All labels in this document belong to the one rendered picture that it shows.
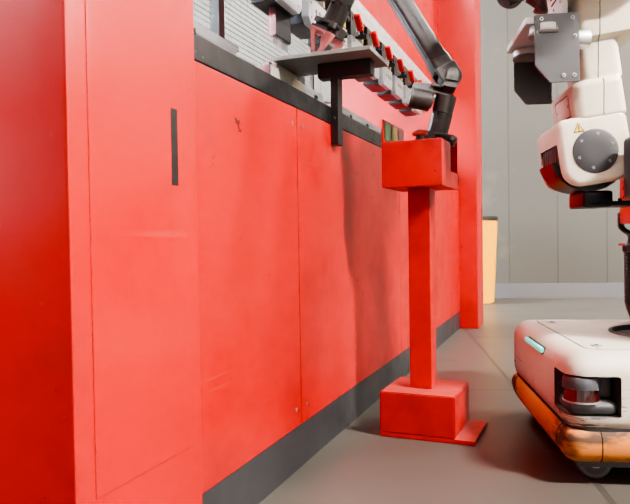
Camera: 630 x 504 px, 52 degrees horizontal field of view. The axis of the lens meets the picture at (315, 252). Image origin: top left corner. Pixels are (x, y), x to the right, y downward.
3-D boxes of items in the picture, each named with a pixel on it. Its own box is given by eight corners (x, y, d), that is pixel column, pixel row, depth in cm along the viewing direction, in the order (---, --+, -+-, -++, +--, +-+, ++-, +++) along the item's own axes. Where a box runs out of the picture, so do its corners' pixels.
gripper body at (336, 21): (312, 21, 168) (323, -7, 166) (326, 32, 177) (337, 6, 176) (333, 29, 166) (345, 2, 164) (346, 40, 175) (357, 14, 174)
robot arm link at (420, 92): (460, 67, 176) (453, 81, 184) (419, 59, 176) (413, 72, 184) (452, 109, 174) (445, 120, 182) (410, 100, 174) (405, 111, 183)
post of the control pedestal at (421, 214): (431, 389, 174) (429, 187, 173) (410, 387, 177) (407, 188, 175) (436, 384, 180) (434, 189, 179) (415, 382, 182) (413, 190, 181)
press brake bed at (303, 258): (146, 603, 95) (134, 30, 93) (34, 578, 102) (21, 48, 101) (460, 328, 374) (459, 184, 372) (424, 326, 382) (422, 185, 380)
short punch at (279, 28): (276, 42, 172) (275, 6, 172) (269, 43, 173) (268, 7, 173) (290, 52, 181) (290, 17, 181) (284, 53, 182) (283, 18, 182)
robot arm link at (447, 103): (459, 93, 176) (455, 96, 181) (434, 87, 176) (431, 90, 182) (453, 118, 176) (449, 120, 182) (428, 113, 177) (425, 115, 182)
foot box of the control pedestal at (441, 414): (475, 446, 163) (474, 399, 163) (379, 436, 173) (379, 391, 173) (487, 425, 181) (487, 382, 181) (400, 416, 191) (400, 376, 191)
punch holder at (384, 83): (383, 83, 259) (382, 41, 259) (362, 85, 262) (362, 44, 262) (392, 90, 273) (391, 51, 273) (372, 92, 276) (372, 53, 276)
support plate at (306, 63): (370, 49, 159) (370, 44, 159) (272, 61, 168) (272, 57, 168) (388, 66, 175) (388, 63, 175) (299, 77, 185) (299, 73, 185)
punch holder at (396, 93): (395, 93, 278) (394, 54, 277) (376, 95, 281) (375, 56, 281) (403, 100, 292) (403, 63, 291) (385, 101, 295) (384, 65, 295)
